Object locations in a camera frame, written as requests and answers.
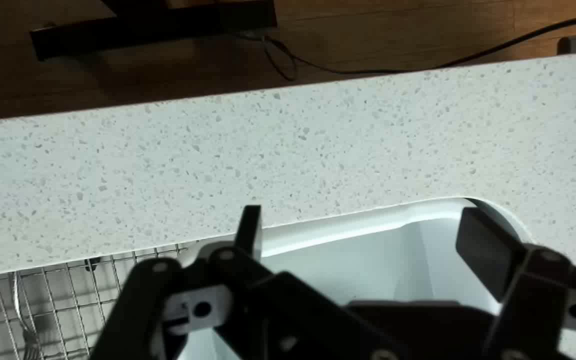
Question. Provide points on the white plastic dish tub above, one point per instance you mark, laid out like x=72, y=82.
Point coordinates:
x=381, y=260

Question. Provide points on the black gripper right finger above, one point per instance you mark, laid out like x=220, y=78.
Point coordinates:
x=489, y=252

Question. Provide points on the black stand base bar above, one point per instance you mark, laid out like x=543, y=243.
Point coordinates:
x=135, y=31

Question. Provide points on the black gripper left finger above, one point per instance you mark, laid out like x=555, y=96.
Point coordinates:
x=288, y=312

